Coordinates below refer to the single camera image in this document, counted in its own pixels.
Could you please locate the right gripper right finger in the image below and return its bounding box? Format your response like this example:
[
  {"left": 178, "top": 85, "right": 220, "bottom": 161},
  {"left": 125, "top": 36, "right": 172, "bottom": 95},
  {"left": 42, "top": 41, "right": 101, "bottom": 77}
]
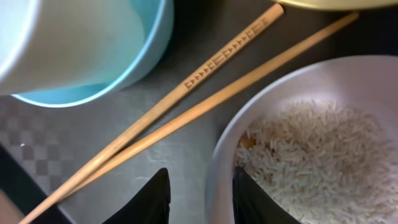
[{"left": 233, "top": 167, "right": 300, "bottom": 224}]

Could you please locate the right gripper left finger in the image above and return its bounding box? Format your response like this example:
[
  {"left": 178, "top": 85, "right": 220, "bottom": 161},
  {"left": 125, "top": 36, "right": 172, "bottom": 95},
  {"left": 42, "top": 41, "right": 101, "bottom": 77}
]
[{"left": 103, "top": 168, "right": 171, "bottom": 224}]

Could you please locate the white bowl with rice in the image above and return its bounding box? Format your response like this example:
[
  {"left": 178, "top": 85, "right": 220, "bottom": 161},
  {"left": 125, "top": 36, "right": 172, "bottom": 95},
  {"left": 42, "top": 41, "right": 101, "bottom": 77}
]
[{"left": 205, "top": 55, "right": 397, "bottom": 223}]

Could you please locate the white paper cup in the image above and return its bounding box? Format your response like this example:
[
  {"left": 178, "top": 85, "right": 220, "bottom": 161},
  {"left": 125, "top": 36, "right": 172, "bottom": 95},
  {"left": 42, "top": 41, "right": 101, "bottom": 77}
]
[{"left": 1, "top": 0, "right": 145, "bottom": 95}]

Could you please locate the right wooden chopstick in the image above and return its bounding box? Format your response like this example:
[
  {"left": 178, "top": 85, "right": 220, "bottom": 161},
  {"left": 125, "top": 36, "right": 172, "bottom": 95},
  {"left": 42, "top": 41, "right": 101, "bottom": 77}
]
[{"left": 64, "top": 11, "right": 359, "bottom": 198}]

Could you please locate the wooden chopstick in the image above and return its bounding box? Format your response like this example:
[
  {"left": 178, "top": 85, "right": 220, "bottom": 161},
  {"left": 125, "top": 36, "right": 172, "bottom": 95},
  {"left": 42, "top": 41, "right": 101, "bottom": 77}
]
[
  {"left": 64, "top": 11, "right": 359, "bottom": 198},
  {"left": 19, "top": 3, "right": 284, "bottom": 224}
]

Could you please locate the brown serving tray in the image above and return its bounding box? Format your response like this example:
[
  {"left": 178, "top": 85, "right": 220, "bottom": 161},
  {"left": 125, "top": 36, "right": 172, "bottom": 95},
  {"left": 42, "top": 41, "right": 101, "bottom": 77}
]
[{"left": 1, "top": 0, "right": 397, "bottom": 223}]

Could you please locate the light blue bowl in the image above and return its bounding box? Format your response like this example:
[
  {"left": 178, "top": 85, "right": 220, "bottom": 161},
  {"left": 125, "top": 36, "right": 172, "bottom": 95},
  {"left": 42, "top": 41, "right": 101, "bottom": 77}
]
[{"left": 13, "top": 0, "right": 175, "bottom": 108}]

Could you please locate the left wooden chopstick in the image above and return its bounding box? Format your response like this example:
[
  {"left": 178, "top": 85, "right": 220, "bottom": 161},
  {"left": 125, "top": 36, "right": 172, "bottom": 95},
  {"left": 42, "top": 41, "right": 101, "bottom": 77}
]
[{"left": 19, "top": 3, "right": 284, "bottom": 224}]

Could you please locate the yellow plate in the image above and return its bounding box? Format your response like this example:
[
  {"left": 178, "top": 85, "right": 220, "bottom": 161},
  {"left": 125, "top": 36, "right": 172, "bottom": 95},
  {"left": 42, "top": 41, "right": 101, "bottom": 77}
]
[{"left": 273, "top": 0, "right": 397, "bottom": 11}]

